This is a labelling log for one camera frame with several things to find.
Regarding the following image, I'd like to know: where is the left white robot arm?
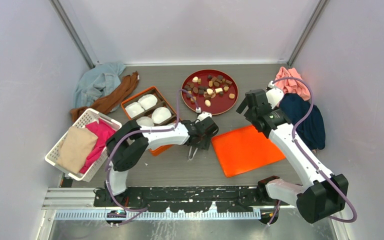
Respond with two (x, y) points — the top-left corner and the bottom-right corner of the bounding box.
(105, 112), (219, 207)

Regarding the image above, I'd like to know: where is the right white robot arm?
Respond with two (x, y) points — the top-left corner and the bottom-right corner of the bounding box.
(236, 88), (349, 224)

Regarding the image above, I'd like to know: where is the white chocolate piece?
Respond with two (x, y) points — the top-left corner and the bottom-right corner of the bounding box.
(192, 76), (199, 83)

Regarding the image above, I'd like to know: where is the pink cloth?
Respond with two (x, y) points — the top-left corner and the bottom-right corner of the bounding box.
(274, 66), (311, 101)

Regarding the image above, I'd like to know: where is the navy blue cloth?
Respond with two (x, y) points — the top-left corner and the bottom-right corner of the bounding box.
(279, 93), (326, 150)

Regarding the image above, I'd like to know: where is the red round plate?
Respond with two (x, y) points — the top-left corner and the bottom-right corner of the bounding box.
(180, 69), (239, 115)

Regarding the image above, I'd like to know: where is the white paper cup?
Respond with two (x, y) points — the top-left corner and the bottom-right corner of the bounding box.
(124, 102), (145, 119)
(136, 116), (155, 127)
(137, 94), (158, 110)
(151, 106), (172, 125)

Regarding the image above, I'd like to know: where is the orange box lid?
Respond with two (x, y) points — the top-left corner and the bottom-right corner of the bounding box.
(211, 125), (285, 178)

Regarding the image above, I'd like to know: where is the orange compartment box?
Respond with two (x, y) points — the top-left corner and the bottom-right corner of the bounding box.
(117, 86), (189, 156)

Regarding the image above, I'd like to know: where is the magenta cloth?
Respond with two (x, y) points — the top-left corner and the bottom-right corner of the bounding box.
(79, 120), (116, 174)

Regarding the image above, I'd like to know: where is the brown cloth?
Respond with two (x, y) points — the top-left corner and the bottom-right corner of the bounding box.
(69, 71), (140, 123)

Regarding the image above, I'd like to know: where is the light blue cloth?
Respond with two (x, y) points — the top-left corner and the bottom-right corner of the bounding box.
(73, 61), (126, 109)

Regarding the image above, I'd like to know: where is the white plastic basket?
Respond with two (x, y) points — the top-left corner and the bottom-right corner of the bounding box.
(44, 108), (122, 182)

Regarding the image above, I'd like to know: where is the beige cloth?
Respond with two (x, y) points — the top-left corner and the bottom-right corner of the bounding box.
(56, 126), (98, 174)

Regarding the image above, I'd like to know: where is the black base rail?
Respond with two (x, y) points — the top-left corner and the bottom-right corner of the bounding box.
(93, 185), (277, 213)

